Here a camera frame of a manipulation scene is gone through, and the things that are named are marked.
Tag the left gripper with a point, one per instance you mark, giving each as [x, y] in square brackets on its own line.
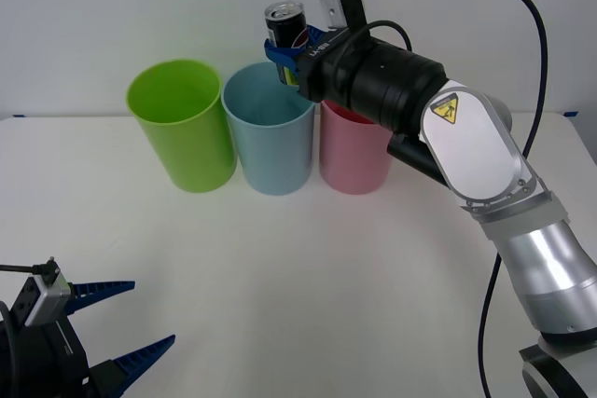
[51, 360]

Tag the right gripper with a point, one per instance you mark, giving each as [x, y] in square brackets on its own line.
[322, 72]

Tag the black drink can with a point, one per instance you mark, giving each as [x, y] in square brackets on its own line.
[284, 27]

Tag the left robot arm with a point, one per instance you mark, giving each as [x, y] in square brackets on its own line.
[42, 297]

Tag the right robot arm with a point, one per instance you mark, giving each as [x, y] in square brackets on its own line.
[476, 146]

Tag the pale blue plastic bin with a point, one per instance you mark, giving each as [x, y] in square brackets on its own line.
[275, 155]

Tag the pink plastic bin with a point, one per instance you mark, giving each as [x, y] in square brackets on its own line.
[354, 160]

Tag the green plastic bin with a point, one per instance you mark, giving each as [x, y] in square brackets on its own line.
[186, 151]

